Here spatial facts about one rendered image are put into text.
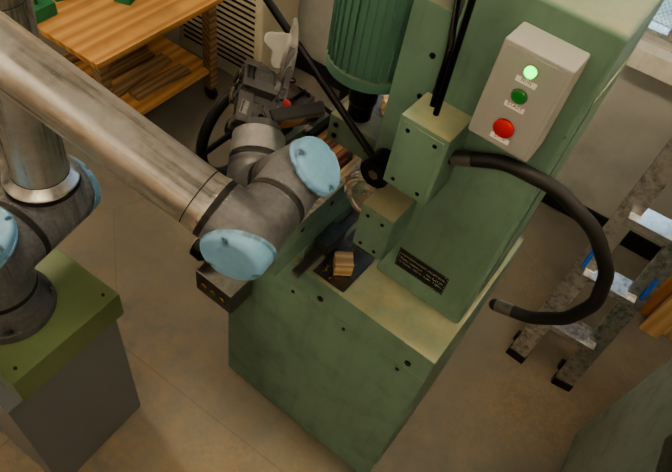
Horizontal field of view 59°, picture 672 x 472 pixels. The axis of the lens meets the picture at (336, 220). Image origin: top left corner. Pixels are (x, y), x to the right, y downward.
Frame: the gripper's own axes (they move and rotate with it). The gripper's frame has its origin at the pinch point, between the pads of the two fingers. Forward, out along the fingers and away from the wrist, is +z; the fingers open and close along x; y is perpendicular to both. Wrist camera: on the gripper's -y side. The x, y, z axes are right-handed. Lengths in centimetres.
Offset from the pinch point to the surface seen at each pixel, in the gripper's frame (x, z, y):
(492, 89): -33.9, -22.0, -18.4
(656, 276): 14, -17, -128
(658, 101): 20, 56, -154
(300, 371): 68, -49, -42
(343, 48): -8.0, -2.7, -8.7
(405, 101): -10.5, -10.6, -20.6
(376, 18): -17.2, -2.2, -9.6
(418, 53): -19.2, -7.4, -16.8
